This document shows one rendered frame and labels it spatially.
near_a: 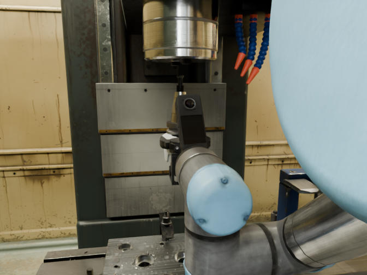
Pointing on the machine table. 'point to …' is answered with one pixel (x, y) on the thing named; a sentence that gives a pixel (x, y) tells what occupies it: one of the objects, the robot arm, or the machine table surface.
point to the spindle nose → (180, 30)
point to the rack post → (286, 201)
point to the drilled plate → (172, 246)
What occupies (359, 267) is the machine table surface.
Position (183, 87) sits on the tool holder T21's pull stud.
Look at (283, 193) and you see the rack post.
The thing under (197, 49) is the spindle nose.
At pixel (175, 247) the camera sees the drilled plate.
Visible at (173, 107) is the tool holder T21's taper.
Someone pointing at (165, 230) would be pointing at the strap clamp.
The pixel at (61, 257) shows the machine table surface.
